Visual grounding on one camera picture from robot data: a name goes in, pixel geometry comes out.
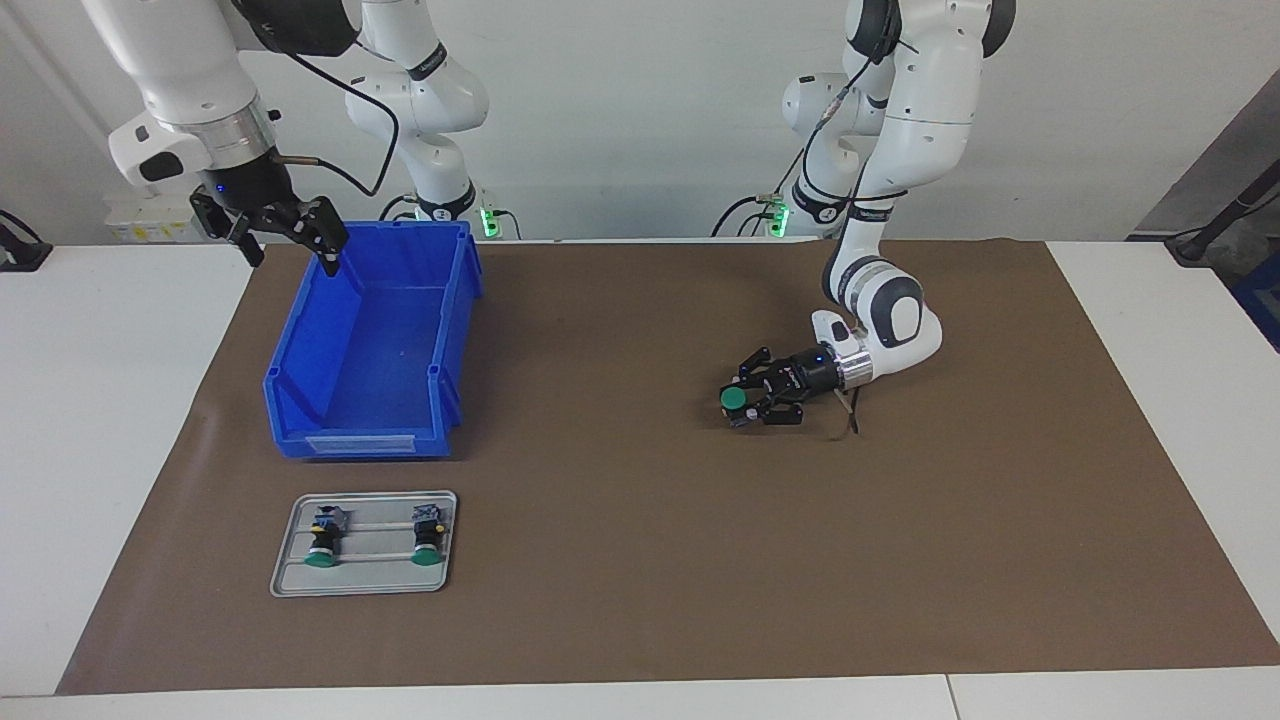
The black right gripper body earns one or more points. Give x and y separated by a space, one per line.
250 195

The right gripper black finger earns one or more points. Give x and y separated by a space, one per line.
225 222
328 235

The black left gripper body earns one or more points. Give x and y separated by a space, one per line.
818 373

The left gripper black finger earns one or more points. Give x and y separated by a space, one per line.
770 366
775 413

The green push button black base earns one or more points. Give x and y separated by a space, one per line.
733 399

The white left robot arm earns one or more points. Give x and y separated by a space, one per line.
920 100

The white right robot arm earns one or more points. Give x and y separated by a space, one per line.
180 60

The green push button yellow base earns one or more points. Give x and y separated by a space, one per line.
322 545

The green push button white base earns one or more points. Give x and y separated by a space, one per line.
428 545

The blue plastic storage bin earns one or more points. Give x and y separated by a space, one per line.
380 350

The brown table mat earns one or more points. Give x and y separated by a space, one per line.
650 550

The black table clamp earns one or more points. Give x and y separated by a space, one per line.
25 255

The grey metal tray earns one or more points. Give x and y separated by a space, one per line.
370 575

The black stand with pole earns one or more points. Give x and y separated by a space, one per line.
1190 248

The blue crate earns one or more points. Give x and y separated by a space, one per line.
1265 300

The white wall socket box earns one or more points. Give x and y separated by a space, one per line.
140 225

